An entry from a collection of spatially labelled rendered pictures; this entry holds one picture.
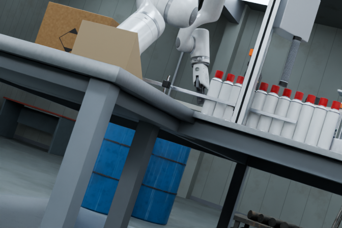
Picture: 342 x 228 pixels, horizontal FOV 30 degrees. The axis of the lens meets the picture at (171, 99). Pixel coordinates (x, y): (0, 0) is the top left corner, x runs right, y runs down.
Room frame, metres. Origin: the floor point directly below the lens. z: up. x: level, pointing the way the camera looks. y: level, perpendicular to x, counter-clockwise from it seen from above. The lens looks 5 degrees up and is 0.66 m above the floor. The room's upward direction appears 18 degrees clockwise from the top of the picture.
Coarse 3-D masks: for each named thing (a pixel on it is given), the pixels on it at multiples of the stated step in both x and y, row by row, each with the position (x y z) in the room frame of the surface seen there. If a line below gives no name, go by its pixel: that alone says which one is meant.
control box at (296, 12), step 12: (288, 0) 2.50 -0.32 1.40; (300, 0) 2.53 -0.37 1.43; (312, 0) 2.57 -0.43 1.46; (288, 12) 2.51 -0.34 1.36; (300, 12) 2.54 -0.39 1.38; (312, 12) 2.58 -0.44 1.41; (276, 24) 2.52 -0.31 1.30; (288, 24) 2.52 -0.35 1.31; (300, 24) 2.55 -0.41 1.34; (312, 24) 2.59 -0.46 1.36; (288, 36) 2.59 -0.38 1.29; (300, 36) 2.56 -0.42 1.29
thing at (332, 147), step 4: (340, 128) 2.62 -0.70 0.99; (340, 132) 2.62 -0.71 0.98; (340, 136) 2.63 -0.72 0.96; (332, 140) 2.58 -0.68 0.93; (336, 140) 2.57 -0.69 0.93; (340, 140) 2.57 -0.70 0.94; (332, 144) 2.58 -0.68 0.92; (336, 144) 2.57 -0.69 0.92; (340, 144) 2.57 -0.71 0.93; (332, 148) 2.58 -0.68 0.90; (336, 148) 2.57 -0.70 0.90; (340, 148) 2.57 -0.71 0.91; (336, 152) 2.57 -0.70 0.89; (340, 152) 2.56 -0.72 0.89
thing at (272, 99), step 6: (276, 90) 2.65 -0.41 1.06; (270, 96) 2.64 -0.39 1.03; (276, 96) 2.64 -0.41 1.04; (270, 102) 2.64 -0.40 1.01; (276, 102) 2.65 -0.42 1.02; (264, 108) 2.65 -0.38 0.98; (270, 108) 2.64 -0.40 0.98; (264, 120) 2.64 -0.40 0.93; (270, 120) 2.64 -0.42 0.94; (258, 126) 2.65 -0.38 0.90; (264, 126) 2.64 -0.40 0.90
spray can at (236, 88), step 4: (240, 76) 2.70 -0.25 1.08; (240, 80) 2.70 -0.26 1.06; (236, 84) 2.70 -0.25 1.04; (240, 84) 2.70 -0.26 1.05; (232, 88) 2.71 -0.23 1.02; (236, 88) 2.69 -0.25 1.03; (240, 88) 2.69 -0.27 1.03; (232, 92) 2.70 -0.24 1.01; (236, 92) 2.69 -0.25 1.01; (232, 96) 2.70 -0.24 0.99; (236, 96) 2.69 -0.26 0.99; (228, 100) 2.71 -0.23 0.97; (232, 100) 2.70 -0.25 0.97; (236, 100) 2.69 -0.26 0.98; (228, 108) 2.70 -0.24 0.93; (232, 108) 2.69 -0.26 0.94; (224, 112) 2.71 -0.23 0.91; (228, 112) 2.70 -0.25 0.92; (232, 112) 2.69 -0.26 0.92; (224, 116) 2.70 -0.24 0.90; (228, 116) 2.69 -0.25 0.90; (228, 120) 2.69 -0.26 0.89
